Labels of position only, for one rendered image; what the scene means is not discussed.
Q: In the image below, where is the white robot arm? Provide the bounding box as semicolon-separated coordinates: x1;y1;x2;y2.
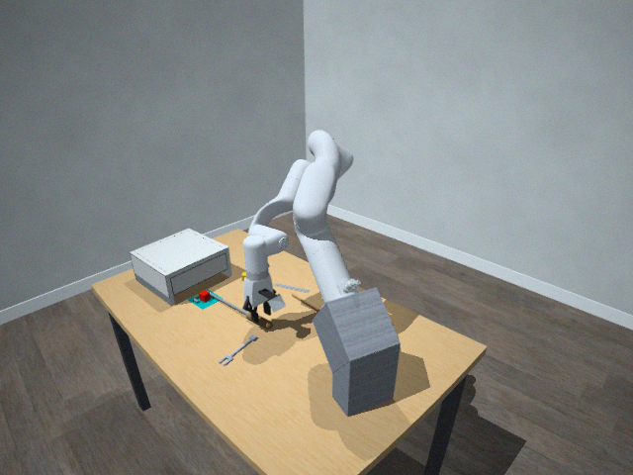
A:
243;131;362;303

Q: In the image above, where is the steel rod with brown wooden handle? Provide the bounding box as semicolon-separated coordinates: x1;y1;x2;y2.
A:
193;292;273;330

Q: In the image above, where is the small grey cabinet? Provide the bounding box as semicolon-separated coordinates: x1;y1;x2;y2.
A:
130;229;232;306

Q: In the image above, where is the teal square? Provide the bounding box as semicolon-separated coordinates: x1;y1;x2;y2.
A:
188;289;219;310

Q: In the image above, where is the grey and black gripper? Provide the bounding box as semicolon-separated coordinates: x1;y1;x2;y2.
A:
242;273;276;324

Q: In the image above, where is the red block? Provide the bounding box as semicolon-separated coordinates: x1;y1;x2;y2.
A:
199;290;211;303

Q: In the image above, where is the grey wrench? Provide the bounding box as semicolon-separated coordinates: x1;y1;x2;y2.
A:
219;335;257;366

